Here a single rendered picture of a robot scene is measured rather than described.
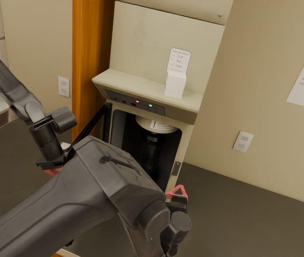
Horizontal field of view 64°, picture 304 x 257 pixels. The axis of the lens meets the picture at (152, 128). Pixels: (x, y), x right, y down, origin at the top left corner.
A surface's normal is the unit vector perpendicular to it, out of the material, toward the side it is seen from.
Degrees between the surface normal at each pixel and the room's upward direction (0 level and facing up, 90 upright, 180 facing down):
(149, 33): 90
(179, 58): 90
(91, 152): 28
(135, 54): 90
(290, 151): 90
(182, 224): 8
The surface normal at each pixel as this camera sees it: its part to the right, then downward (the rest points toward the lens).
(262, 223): 0.18, -0.83
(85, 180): -0.14, -0.58
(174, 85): -0.07, 0.52
